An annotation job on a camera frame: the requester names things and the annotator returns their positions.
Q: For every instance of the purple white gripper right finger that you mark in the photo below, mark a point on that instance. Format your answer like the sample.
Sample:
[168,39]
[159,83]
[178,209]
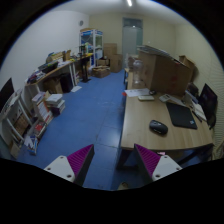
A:
[153,166]

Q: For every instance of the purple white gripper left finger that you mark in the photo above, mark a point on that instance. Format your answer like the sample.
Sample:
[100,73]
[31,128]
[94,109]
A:
[74,167]

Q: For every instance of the black computer mouse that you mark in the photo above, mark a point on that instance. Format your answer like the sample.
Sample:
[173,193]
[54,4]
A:
[158,127]

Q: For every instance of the black mouse pad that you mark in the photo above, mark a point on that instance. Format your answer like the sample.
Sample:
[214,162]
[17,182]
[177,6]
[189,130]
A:
[181,116]

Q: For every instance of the light wooden desk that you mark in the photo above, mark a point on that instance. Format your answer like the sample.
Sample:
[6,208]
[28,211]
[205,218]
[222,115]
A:
[137,117]

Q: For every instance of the stack of books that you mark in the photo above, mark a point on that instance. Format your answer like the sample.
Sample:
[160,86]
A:
[56,104]

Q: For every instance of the white calculator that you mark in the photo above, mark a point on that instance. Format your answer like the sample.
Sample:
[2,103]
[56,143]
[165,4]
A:
[164,98]

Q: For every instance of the white remote control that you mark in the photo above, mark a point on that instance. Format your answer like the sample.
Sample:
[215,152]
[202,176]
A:
[146,98]

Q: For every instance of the white paper sheet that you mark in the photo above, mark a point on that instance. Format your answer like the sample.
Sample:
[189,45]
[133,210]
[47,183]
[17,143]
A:
[137,92]

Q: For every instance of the white shelf rack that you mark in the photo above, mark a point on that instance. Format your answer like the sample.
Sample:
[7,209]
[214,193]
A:
[16,116]

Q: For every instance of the black monitor right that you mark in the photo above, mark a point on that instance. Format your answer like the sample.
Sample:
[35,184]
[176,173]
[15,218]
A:
[208,101]

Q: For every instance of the long white wooden workbench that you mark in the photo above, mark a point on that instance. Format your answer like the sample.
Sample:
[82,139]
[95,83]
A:
[67,64]

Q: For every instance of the large brown cardboard box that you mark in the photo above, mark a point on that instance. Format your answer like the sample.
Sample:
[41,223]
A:
[163,73]

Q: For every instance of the open cardboard box on floor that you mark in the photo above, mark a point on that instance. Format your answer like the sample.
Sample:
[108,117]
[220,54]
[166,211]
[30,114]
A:
[101,71]

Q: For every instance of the stacked brown cardboard boxes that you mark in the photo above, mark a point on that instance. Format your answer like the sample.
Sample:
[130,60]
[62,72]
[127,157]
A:
[110,51]

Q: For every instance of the frosted glass door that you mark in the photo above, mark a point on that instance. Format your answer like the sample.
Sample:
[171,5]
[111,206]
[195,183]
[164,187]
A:
[132,35]

